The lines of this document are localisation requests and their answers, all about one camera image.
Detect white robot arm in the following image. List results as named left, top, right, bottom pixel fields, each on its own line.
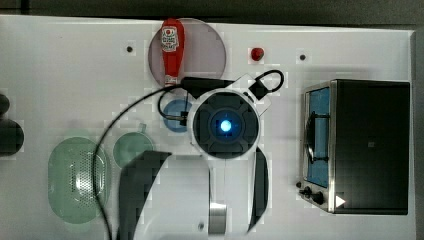
left=117, top=88, right=270, bottom=240

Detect green metal mug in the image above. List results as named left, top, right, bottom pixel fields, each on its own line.
left=113, top=123, right=154, bottom=168

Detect blue bowl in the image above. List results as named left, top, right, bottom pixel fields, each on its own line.
left=163, top=99, right=192, bottom=133

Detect grey round plate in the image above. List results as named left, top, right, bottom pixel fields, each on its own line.
left=148, top=18, right=226, bottom=86

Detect red green toy fruit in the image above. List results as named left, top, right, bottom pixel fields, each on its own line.
left=251, top=48, right=265, bottom=61

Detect red ketchup bottle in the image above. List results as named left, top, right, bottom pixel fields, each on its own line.
left=160, top=18, right=185, bottom=86

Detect black toaster oven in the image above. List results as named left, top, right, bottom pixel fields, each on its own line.
left=297, top=79, right=410, bottom=215

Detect green oval colander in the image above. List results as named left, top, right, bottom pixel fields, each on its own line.
left=48, top=137, right=111, bottom=224

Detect black round pan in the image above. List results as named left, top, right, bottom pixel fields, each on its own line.
left=0, top=119, right=24, bottom=157

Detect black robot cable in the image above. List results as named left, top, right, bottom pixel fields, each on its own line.
left=91, top=69, right=285, bottom=240

